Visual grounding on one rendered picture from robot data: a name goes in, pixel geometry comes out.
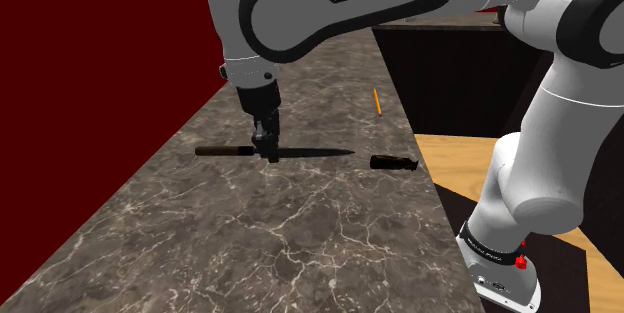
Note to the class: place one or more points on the black bottle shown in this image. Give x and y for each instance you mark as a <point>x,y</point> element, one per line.
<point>390,162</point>

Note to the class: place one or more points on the dark cabinet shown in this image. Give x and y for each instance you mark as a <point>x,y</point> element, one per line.
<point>453,83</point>

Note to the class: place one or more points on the orange pencil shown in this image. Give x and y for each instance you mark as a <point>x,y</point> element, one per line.
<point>377,102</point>

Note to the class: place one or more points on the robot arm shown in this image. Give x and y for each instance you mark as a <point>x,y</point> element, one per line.
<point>292,24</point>

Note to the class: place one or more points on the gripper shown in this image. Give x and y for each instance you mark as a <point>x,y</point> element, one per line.
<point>258,100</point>

